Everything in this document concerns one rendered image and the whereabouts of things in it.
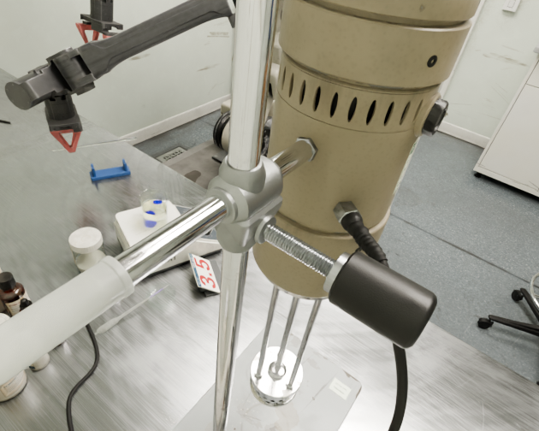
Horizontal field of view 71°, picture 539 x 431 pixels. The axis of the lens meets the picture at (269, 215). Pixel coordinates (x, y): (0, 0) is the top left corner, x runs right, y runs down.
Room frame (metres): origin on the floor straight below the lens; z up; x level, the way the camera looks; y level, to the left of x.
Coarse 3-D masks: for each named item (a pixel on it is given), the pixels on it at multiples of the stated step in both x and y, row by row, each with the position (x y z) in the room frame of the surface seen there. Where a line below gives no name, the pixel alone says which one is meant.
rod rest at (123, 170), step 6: (126, 162) 0.83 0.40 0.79; (108, 168) 0.82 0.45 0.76; (114, 168) 0.83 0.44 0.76; (120, 168) 0.83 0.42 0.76; (126, 168) 0.82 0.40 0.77; (90, 174) 0.78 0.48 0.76; (96, 174) 0.79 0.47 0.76; (102, 174) 0.79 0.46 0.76; (108, 174) 0.80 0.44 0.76; (114, 174) 0.80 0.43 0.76; (120, 174) 0.81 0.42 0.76; (126, 174) 0.82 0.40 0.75
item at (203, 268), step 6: (198, 258) 0.54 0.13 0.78; (198, 264) 0.52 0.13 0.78; (204, 264) 0.53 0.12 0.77; (198, 270) 0.50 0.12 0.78; (204, 270) 0.51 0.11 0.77; (210, 270) 0.53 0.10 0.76; (198, 276) 0.48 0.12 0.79; (204, 276) 0.50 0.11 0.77; (210, 276) 0.51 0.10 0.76; (204, 282) 0.48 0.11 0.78; (210, 282) 0.49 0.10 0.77; (210, 288) 0.47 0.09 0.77; (216, 288) 0.48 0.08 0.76
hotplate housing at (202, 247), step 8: (120, 232) 0.54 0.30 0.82; (120, 240) 0.54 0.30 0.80; (200, 240) 0.56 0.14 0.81; (208, 240) 0.58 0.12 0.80; (216, 240) 0.59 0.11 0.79; (192, 248) 0.55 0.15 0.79; (200, 248) 0.56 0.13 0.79; (208, 248) 0.57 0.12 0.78; (216, 248) 0.58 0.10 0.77; (176, 256) 0.53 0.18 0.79; (184, 256) 0.54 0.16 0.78; (200, 256) 0.56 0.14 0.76; (168, 264) 0.51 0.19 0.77; (176, 264) 0.53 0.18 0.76; (152, 272) 0.49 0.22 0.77
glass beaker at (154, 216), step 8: (144, 192) 0.57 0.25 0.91; (152, 192) 0.58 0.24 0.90; (160, 192) 0.58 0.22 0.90; (144, 200) 0.57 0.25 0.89; (168, 200) 0.56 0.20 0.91; (144, 208) 0.54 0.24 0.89; (152, 208) 0.54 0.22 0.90; (160, 208) 0.54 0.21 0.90; (144, 216) 0.54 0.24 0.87; (152, 216) 0.54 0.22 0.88; (160, 216) 0.54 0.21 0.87; (168, 216) 0.57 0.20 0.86; (144, 224) 0.54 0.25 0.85; (152, 224) 0.54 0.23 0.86; (160, 224) 0.54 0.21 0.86
